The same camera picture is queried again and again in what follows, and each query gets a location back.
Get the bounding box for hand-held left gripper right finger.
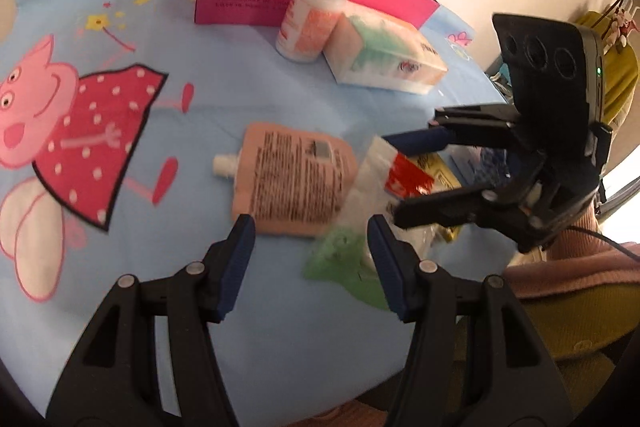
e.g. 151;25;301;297
366;214;573;427

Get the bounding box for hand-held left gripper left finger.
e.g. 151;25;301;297
46;213;257;427

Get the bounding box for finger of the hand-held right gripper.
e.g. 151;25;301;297
382;104;521;156
392;184;501;230

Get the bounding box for clear packet with red label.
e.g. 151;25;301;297
302;134;436;310

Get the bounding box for pink spout pouch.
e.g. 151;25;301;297
212;122;358;238

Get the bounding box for person's right forearm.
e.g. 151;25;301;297
502;202;640;298

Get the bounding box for yellow packet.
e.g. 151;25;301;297
415;152;463;243

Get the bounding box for yellow hanging garment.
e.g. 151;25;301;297
572;9;640;128

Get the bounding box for pastel rainbow tissue pack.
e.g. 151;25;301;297
322;2;448;95

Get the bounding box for small hanging plush charm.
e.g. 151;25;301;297
612;2;637;52

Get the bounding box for white plastic bottle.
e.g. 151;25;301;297
275;0;373;64

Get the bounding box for person's olive clothing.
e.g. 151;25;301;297
445;282;640;427

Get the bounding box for blue cartoon pig blanket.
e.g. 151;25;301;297
0;0;521;423

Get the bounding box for black cable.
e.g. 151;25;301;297
562;227;640;265

